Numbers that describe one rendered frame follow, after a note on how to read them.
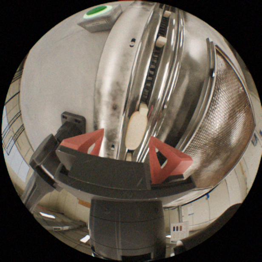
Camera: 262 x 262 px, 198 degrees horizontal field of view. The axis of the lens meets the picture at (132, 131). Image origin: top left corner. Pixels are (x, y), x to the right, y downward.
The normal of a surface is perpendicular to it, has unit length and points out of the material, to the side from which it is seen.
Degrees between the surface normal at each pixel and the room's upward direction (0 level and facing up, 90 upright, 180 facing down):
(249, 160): 90
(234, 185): 90
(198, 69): 0
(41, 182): 52
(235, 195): 90
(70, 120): 0
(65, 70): 0
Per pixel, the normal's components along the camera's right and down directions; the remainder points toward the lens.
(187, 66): -0.03, 0.56
